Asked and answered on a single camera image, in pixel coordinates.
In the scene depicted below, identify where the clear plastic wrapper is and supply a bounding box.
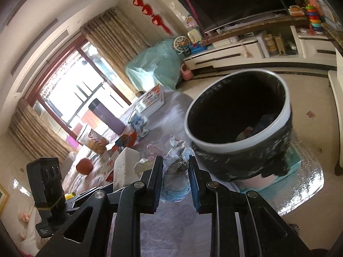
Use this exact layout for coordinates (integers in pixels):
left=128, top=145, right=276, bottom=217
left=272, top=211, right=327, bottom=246
left=134, top=135, right=194, bottom=202

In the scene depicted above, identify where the red snack box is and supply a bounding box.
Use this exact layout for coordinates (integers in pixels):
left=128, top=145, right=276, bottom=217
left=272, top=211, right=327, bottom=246
left=105, top=131, right=137, bottom=182

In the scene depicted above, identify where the black white-rimmed trash bin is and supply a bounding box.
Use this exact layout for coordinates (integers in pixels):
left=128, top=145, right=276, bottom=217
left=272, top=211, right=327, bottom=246
left=184, top=69, right=292, bottom=182

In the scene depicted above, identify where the white tissue box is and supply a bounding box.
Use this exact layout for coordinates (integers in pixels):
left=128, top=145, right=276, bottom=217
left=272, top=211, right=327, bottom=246
left=113, top=147, right=141, bottom=191

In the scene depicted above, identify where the yellow plastic cup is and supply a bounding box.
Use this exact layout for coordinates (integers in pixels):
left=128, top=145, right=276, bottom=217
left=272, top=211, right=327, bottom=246
left=65, top=192, right=76, bottom=200

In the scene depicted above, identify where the orange round fruit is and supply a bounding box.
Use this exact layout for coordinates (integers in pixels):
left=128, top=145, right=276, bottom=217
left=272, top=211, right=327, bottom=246
left=76, top=158, right=93, bottom=175

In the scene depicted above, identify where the left beige curtain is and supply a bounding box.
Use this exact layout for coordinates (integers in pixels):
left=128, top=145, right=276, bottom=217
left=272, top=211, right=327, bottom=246
left=8, top=98, right=74, bottom=162

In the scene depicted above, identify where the beige curtain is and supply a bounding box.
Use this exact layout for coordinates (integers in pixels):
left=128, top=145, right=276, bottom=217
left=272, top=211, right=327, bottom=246
left=8, top=98, right=74, bottom=162
left=80, top=7, right=150, bottom=94

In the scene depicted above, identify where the snack jar with red label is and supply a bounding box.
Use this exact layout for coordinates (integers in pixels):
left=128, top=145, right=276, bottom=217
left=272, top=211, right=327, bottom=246
left=86, top=128, right=109, bottom=155

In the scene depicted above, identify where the teal box under bin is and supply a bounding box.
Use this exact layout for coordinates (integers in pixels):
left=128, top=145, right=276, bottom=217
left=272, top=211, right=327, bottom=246
left=234, top=145, right=302, bottom=193

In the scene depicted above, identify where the grey patterned tablecloth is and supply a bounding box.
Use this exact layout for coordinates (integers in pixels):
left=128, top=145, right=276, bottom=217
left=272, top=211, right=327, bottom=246
left=134, top=87, right=211, bottom=256

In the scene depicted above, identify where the purple thermos bottle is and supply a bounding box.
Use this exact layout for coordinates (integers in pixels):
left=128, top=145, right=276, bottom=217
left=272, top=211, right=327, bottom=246
left=88, top=99, right=126, bottom=135

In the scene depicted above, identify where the silver foil mat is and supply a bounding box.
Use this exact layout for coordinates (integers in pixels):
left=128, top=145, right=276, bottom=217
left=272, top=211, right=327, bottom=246
left=241, top=136, right=325, bottom=217

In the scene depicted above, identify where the red white flat box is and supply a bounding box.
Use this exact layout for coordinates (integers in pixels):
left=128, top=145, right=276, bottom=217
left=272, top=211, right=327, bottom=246
left=128, top=84, right=164, bottom=120

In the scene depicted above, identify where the teal covered furniture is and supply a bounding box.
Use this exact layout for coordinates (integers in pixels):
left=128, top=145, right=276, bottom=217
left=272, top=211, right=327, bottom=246
left=124, top=38, right=184, bottom=91

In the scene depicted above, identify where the pink kettlebell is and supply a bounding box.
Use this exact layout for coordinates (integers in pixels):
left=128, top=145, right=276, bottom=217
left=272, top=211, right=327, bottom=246
left=180, top=63, right=194, bottom=81

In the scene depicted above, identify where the right beige curtain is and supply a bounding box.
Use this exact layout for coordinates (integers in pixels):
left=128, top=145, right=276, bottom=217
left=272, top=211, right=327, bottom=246
left=80, top=7, right=150, bottom=94

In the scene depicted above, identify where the ferris wheel toy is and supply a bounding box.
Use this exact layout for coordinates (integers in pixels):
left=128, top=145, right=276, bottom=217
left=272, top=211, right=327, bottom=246
left=173, top=36, right=191, bottom=56

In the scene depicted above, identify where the white TV cabinet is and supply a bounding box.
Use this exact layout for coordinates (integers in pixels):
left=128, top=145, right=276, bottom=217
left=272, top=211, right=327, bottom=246
left=184, top=25, right=337, bottom=70

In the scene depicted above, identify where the red hanging wall decoration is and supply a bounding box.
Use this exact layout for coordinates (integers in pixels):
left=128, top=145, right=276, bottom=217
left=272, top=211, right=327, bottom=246
left=132, top=0, right=174, bottom=36

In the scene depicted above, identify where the colourful ring stacker toy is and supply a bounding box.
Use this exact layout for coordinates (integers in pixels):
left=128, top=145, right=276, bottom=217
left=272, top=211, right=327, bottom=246
left=305, top=4, right=324, bottom=35

